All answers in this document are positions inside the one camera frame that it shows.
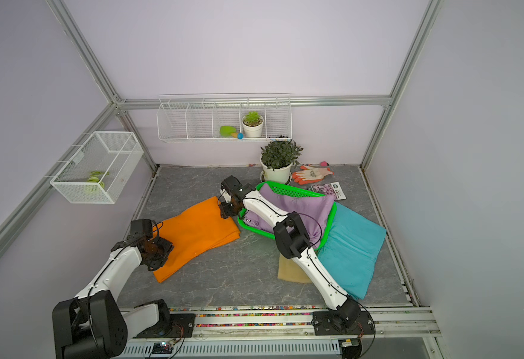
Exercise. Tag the green item in side basket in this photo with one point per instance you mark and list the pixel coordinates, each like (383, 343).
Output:
(95, 183)

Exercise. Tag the teal pants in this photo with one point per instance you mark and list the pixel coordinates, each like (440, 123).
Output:
(351, 251)

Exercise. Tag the small potted plant white pot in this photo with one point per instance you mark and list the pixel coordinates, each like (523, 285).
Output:
(253, 124)

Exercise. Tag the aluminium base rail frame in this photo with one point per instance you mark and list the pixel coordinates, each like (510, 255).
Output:
(284, 331)

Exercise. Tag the orange pants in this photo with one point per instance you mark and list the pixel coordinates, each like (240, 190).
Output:
(195, 231)

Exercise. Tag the tan pants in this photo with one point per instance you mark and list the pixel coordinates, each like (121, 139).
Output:
(289, 271)

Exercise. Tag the green toy shovel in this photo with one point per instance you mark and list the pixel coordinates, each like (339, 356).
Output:
(230, 132)

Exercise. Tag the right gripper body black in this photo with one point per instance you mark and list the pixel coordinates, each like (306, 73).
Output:
(230, 206)

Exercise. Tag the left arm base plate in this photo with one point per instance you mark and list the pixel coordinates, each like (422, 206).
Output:
(179, 326)

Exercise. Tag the orange white work gloves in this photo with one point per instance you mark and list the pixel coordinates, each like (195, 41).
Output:
(309, 175)

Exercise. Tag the flower seed packet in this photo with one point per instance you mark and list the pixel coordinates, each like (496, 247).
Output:
(329, 189)

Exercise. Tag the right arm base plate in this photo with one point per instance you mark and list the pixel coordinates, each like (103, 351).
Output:
(330, 323)

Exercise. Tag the white wire side basket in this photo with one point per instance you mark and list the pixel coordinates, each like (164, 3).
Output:
(113, 151)

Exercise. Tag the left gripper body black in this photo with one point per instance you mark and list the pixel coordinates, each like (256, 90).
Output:
(160, 248)

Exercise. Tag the white wire wall shelf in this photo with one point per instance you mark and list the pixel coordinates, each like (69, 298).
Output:
(198, 117)

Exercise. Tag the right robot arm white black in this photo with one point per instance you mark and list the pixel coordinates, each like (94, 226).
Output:
(293, 242)

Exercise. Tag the purple pants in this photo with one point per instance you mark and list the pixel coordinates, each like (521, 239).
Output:
(314, 211)

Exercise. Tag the large potted plant white pot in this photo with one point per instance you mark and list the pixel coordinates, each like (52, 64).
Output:
(277, 159)

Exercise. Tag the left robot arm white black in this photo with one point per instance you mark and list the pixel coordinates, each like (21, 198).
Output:
(91, 325)

